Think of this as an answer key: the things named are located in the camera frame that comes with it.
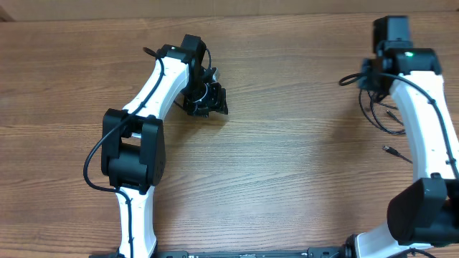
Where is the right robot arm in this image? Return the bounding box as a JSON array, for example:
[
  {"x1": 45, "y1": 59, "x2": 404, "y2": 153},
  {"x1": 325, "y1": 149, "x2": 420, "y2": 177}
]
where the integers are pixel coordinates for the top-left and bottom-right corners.
[{"x1": 339, "y1": 16, "x2": 458, "y2": 257}]

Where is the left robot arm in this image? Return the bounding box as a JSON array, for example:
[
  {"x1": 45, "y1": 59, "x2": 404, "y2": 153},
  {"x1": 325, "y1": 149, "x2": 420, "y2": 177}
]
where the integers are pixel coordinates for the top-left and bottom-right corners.
[{"x1": 97, "y1": 34, "x2": 228, "y2": 257}]

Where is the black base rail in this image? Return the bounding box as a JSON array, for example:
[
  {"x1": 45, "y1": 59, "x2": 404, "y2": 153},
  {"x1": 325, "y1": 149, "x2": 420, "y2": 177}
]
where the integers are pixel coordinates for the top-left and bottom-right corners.
[{"x1": 89, "y1": 246, "x2": 408, "y2": 258}]

